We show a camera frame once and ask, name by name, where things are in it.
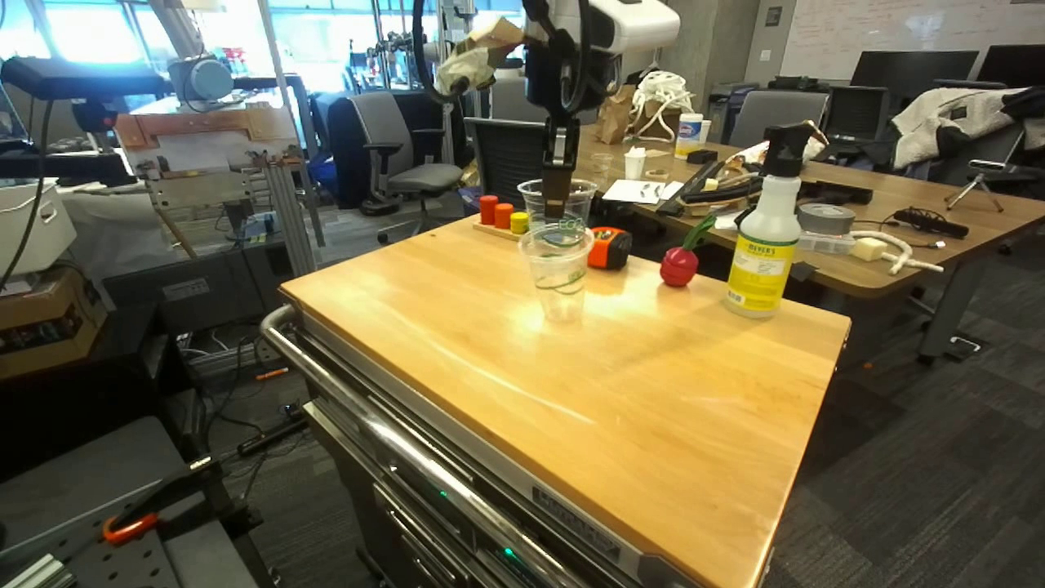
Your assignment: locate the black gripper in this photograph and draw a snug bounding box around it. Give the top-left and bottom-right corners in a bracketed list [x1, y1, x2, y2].
[522, 0, 602, 221]

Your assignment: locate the clear plastic cup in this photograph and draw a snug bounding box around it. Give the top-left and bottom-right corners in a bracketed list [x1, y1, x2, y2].
[516, 219, 597, 301]

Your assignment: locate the clear glass bowl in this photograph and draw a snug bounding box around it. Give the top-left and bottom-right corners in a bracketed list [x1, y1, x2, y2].
[513, 173, 602, 233]

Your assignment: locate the white blue label container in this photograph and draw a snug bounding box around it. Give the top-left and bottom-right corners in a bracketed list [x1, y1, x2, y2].
[674, 107, 709, 162]

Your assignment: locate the tan wrist mounted box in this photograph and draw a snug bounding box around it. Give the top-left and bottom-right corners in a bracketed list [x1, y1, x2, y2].
[435, 14, 530, 99]

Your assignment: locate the grey office chair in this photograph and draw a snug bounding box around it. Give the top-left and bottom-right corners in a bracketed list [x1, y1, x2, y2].
[343, 89, 466, 219]

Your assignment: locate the yellow label spray bottle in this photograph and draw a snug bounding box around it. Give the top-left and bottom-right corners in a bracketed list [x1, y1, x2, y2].
[723, 121, 816, 319]

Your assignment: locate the grey tape roll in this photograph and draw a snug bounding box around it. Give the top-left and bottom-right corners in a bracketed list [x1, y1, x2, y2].
[797, 200, 858, 237]

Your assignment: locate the metal tool cart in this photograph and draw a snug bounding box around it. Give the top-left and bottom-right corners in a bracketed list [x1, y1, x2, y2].
[258, 209, 857, 588]

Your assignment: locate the dark computer monitor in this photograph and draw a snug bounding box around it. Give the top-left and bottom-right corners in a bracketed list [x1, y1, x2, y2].
[845, 47, 984, 113]

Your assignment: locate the black hand tool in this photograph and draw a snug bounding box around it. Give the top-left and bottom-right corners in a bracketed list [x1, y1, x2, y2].
[893, 204, 974, 243]

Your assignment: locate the white black jacket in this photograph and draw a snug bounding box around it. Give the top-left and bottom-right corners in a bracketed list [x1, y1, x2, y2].
[888, 85, 1032, 173]

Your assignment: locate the cluttered wooden office desk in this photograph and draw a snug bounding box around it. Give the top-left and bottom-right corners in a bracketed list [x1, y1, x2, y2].
[477, 118, 1045, 367]

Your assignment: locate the white bucket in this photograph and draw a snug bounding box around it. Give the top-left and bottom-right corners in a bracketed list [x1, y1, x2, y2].
[0, 175, 83, 281]

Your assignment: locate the cardboard box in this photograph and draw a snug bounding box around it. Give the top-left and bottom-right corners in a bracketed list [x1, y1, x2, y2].
[0, 266, 116, 385]

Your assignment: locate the white rope coil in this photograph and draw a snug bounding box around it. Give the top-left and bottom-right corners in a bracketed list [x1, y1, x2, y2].
[626, 67, 695, 147]

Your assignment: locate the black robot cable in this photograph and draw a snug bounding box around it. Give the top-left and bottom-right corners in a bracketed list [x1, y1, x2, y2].
[408, 0, 472, 107]

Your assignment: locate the white cable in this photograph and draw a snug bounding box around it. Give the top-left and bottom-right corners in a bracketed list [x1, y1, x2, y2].
[845, 227, 946, 277]

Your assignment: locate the orange clamp handle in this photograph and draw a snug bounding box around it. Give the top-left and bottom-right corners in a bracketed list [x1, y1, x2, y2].
[103, 505, 164, 550]

